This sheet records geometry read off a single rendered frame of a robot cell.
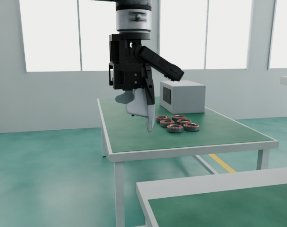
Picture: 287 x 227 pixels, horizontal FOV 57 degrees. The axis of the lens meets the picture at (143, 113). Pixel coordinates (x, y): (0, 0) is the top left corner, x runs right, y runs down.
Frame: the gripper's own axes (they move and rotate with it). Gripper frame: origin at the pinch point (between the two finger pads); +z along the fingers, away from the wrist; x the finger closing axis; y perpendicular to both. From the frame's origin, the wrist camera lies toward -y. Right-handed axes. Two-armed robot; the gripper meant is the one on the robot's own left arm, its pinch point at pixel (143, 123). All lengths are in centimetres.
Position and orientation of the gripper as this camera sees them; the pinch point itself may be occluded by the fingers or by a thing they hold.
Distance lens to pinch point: 61.0
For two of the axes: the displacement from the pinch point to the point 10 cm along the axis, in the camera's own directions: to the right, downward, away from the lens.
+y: -9.6, 0.6, -2.7
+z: 0.0, 9.7, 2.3
